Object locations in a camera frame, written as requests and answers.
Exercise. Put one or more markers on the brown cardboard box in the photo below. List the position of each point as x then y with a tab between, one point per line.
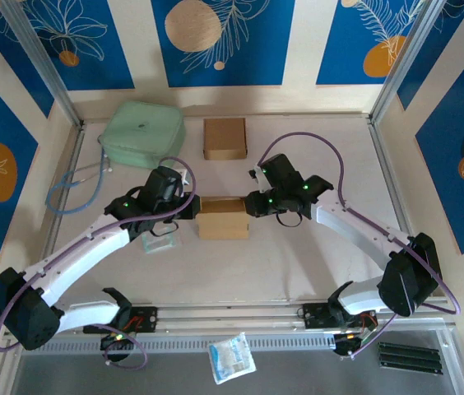
224	138
221	222

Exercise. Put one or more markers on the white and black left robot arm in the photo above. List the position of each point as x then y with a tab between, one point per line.
80	255

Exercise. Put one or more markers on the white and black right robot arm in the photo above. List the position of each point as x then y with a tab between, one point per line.
355	230

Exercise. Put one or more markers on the clear plastic packet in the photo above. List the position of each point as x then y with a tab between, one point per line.
162	245

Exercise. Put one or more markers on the mint green zip case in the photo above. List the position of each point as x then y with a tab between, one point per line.
141	131

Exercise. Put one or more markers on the blue stethoscope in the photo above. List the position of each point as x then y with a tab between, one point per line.
53	205

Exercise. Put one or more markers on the white and blue sachet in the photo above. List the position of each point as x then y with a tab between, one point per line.
232	360

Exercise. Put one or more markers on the grey metal shelf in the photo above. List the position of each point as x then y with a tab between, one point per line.
92	378

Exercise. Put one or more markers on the black ridged block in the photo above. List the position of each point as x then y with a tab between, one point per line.
409	358

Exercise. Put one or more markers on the aluminium side rail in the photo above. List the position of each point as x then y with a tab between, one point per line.
386	164
57	222

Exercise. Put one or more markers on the aluminium frame cross rail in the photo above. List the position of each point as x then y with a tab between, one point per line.
232	319

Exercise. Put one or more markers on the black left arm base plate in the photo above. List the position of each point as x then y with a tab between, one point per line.
147	319

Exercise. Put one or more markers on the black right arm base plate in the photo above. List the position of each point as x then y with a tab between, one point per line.
314	317

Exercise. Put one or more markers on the aluminium frame post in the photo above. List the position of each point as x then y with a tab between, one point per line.
405	61
47	70

